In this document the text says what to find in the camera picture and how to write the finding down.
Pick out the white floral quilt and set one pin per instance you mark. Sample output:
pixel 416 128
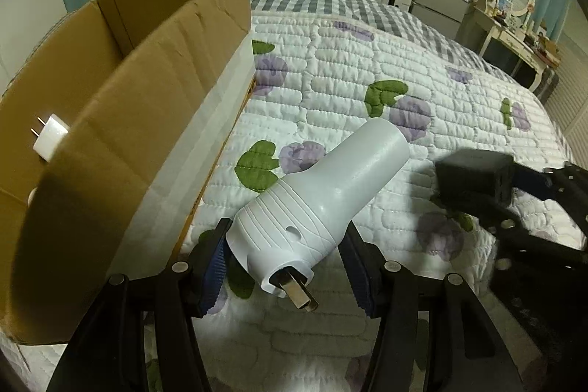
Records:
pixel 330 66

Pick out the small black box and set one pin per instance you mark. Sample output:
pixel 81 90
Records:
pixel 473 176

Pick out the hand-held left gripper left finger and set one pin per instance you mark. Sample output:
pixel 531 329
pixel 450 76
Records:
pixel 216 277

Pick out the small white round item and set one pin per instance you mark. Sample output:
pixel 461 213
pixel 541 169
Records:
pixel 32 197

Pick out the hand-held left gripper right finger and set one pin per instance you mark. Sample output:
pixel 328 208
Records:
pixel 363 282

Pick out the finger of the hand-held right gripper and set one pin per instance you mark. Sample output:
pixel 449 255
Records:
pixel 533 184
pixel 528 242

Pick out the dark suitcase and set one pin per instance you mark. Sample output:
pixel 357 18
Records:
pixel 546 86

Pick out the white slatted wardrobe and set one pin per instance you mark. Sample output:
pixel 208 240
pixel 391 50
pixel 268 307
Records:
pixel 572 112

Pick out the white charger plug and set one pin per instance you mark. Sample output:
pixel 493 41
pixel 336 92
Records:
pixel 53 137

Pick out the small open cardboard box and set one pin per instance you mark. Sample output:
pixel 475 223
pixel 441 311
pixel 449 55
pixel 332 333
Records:
pixel 549 50

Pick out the brown cardboard box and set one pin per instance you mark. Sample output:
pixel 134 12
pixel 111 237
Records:
pixel 115 121

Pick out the white dressing table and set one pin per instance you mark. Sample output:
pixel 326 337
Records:
pixel 510 40

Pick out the silver fridge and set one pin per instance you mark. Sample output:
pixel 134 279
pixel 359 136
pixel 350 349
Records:
pixel 441 1

